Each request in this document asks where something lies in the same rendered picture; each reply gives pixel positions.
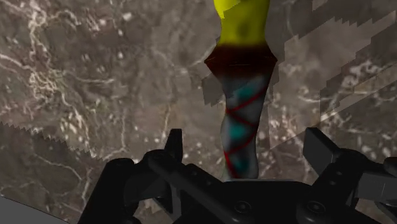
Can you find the yellow grey figure with red bands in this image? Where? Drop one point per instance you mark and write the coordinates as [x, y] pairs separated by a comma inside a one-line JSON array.
[[242, 77]]

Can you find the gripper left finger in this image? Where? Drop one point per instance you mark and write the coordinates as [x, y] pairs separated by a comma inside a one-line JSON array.
[[161, 173]]

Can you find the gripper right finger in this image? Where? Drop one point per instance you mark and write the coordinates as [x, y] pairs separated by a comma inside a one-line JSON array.
[[341, 173]]

